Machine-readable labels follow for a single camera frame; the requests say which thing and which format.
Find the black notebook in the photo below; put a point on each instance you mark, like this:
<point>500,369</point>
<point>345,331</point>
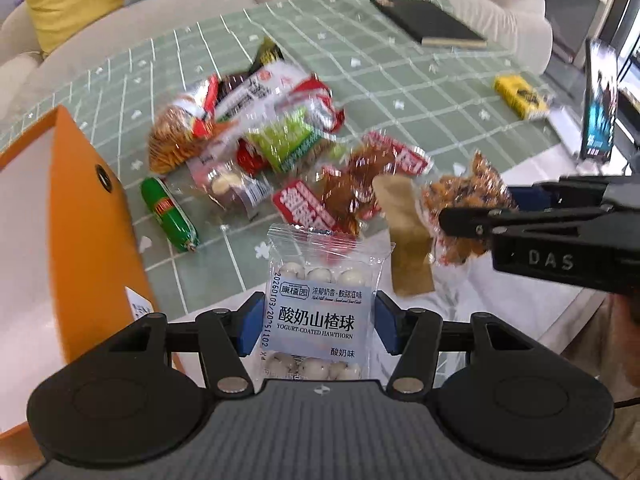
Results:
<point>430,26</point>

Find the orange crispy sticks bag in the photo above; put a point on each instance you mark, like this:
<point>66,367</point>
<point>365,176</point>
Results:
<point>184,127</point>

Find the yogurt hawthorn ball packet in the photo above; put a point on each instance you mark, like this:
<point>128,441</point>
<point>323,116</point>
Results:
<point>319,314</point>

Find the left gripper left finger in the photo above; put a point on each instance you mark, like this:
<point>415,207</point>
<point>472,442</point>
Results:
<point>224,338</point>

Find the clear chocolate cake packet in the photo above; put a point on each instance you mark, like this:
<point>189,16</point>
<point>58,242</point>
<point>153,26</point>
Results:
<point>228,186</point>

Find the person's right hand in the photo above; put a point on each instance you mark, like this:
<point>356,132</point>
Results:
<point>621,350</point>

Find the yellow small box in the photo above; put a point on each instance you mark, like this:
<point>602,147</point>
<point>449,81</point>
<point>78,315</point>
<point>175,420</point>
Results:
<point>521,97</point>

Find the beige sofa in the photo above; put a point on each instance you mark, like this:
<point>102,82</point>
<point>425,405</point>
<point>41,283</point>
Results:
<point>30,74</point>

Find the black smartphone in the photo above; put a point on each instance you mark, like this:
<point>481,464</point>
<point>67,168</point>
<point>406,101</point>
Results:
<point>601,98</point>

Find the mixed nuts snack bag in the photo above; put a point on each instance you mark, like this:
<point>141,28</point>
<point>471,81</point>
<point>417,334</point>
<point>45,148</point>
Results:
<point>439,226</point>

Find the dark green snack packet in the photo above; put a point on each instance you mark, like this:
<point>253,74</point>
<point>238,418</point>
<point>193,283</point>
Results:
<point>267,53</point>

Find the white red snack packet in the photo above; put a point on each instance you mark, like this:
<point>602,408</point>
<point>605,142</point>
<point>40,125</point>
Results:
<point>276,87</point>

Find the red braised meat packet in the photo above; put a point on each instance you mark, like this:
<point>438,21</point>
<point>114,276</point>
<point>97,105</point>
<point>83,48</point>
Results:
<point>339,196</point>

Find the green sausage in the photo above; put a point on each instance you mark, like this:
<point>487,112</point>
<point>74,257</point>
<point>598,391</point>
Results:
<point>169,215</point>

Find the orange cardboard box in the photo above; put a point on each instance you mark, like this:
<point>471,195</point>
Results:
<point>84,370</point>

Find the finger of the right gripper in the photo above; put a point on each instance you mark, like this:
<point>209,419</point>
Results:
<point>478,222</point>
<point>574,192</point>

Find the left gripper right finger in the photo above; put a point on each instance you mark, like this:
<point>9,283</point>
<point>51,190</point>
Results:
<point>414,336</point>

